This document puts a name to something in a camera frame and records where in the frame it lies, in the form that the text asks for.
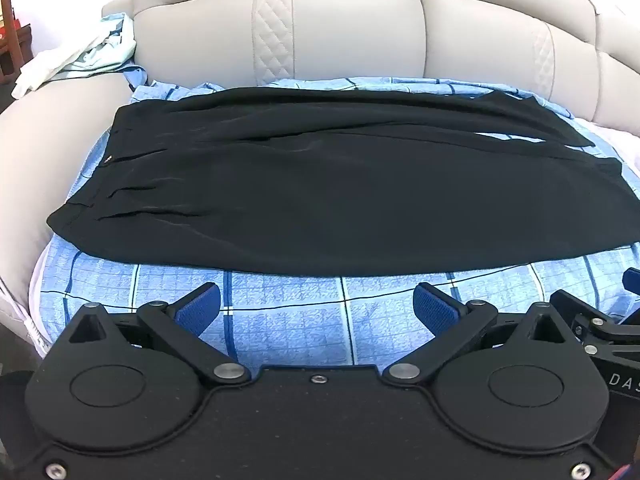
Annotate beige leather sofa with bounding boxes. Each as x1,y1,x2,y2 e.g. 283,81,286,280
0,0,640,361

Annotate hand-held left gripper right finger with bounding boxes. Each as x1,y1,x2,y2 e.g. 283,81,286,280
382,282,572,387

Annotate wooden furniture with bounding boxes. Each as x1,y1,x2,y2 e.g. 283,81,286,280
0,0,34,86

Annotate blue checked bed sheet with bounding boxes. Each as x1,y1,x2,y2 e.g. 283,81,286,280
29,62,640,368

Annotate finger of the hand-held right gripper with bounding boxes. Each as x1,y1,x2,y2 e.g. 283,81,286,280
621,267,640,325
549,289,640,361

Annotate white cloth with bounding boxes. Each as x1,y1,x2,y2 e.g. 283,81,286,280
11,35,108,100

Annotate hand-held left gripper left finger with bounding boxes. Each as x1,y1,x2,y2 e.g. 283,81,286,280
68,282,252,387

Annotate black pants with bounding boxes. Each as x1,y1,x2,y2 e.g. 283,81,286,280
46,86,640,279

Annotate lavender cloth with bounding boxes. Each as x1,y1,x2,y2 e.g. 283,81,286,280
587,122,640,176

